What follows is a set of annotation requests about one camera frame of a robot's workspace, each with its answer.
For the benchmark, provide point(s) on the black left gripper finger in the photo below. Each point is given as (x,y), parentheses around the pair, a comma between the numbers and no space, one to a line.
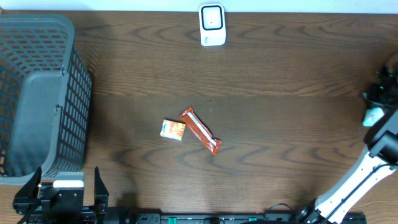
(101,194)
(27,195)

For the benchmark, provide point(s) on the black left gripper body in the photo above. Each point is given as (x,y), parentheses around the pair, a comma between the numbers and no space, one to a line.
(21,211)

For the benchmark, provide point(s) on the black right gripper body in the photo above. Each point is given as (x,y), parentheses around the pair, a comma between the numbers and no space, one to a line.
(386,94)

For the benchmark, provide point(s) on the light green wipes pack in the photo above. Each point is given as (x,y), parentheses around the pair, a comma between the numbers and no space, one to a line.
(372,116)

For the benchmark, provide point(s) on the small orange box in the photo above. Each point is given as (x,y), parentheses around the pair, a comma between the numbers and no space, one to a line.
(172,130)

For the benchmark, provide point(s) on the red orange snack bar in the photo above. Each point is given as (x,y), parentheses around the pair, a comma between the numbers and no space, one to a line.
(199,129)

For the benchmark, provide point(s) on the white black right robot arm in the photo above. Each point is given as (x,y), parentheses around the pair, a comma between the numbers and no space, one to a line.
(377,161)

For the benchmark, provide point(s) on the white barcode scanner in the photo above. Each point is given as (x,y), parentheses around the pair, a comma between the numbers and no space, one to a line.
(212,25)

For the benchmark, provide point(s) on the grey plastic shopping basket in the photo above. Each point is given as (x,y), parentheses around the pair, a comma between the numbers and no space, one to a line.
(45,98)

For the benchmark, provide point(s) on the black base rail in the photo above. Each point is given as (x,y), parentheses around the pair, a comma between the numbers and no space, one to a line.
(117,215)

